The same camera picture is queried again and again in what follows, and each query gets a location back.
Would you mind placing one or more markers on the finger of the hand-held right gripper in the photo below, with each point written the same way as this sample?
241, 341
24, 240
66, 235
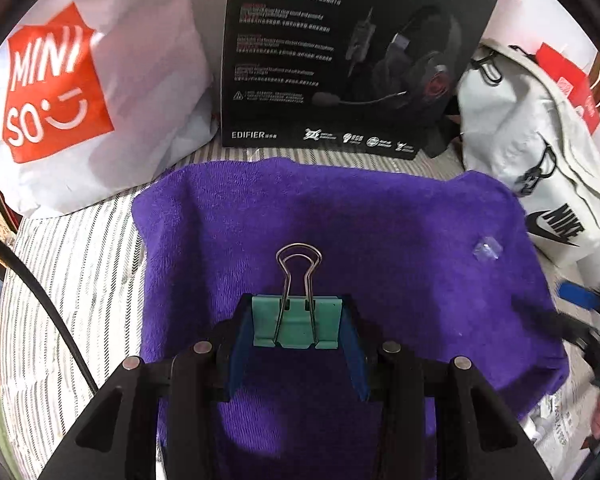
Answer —
577, 296
565, 327

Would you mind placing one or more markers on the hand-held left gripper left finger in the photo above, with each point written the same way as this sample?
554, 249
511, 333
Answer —
240, 355

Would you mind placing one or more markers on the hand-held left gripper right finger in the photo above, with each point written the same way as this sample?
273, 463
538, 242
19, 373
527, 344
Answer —
355, 345

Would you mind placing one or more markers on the green binder clip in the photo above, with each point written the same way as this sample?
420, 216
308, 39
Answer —
290, 325

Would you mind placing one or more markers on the newspaper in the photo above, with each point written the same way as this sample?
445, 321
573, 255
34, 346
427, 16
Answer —
555, 425

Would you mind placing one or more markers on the clear suction cup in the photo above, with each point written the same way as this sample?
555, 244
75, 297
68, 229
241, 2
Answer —
486, 249

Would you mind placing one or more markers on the purple towel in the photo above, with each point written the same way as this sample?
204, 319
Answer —
380, 220

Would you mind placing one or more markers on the white sling bag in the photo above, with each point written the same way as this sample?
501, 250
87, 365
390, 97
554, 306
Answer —
520, 125

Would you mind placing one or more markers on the red paper bag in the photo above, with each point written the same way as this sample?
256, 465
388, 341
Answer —
567, 75

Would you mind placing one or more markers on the black headset box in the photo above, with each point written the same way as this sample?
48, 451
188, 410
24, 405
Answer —
330, 60

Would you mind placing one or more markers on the white plastic shopping bag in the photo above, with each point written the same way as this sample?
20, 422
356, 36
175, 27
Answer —
145, 85

